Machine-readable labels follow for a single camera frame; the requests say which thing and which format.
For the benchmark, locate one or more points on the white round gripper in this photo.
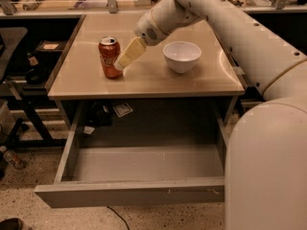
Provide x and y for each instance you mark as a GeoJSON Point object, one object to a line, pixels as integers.
{"type": "Point", "coordinates": [146, 27]}

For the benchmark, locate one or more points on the red coke can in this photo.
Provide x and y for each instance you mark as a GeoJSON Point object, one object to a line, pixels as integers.
{"type": "Point", "coordinates": [109, 50]}

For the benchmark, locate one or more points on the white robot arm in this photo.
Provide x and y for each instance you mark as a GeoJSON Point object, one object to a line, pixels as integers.
{"type": "Point", "coordinates": [265, 174]}

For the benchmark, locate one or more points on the grey cabinet with beige top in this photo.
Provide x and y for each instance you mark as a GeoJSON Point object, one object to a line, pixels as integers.
{"type": "Point", "coordinates": [80, 76]}

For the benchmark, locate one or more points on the grey open top drawer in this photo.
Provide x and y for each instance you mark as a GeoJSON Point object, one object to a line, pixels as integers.
{"type": "Point", "coordinates": [165, 156]}

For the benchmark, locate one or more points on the white bowl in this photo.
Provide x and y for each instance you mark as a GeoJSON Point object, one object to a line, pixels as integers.
{"type": "Point", "coordinates": [182, 56]}

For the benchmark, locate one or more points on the white paper label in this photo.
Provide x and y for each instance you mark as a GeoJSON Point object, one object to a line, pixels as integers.
{"type": "Point", "coordinates": [122, 109]}

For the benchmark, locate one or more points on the plastic bottle on floor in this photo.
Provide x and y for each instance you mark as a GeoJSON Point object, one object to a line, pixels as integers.
{"type": "Point", "coordinates": [12, 158]}

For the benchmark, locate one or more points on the dark shoe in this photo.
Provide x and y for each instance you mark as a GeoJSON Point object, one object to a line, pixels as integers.
{"type": "Point", "coordinates": [11, 224]}

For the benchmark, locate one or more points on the black desk frame left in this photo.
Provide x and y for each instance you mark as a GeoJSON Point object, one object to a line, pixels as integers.
{"type": "Point", "coordinates": [12, 141]}

